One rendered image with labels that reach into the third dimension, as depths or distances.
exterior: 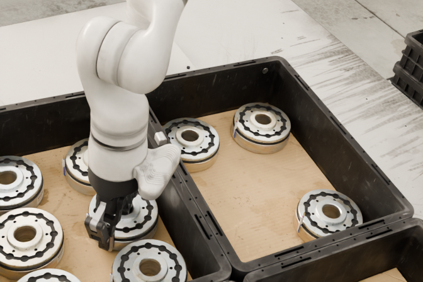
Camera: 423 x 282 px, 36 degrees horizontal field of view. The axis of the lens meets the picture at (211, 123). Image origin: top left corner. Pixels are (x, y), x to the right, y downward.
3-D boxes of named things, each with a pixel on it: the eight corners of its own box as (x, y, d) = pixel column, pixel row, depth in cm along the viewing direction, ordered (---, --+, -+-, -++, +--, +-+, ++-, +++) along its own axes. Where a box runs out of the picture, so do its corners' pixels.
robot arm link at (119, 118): (66, 131, 79) (129, 158, 77) (63, 27, 68) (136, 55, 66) (97, 101, 84) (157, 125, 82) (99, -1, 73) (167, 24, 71)
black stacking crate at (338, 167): (124, 135, 113) (128, 85, 106) (268, 104, 125) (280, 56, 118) (224, 325, 88) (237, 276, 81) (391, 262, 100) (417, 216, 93)
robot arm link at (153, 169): (155, 204, 79) (160, 169, 75) (73, 173, 81) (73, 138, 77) (183, 157, 85) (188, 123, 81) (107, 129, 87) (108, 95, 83)
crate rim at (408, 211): (126, 93, 107) (126, 82, 105) (278, 63, 119) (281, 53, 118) (234, 286, 82) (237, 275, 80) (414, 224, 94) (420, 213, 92)
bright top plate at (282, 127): (224, 110, 115) (225, 107, 115) (272, 100, 119) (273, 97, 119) (250, 148, 108) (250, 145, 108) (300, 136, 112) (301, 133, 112)
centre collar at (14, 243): (2, 227, 89) (2, 225, 89) (38, 218, 91) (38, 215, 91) (11, 255, 86) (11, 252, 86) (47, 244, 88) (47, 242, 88)
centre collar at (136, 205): (102, 201, 95) (102, 199, 95) (133, 193, 97) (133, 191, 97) (113, 226, 92) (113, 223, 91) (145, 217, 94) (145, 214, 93)
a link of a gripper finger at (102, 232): (86, 214, 83) (95, 226, 88) (80, 227, 82) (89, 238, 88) (105, 221, 82) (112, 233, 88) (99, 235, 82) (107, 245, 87)
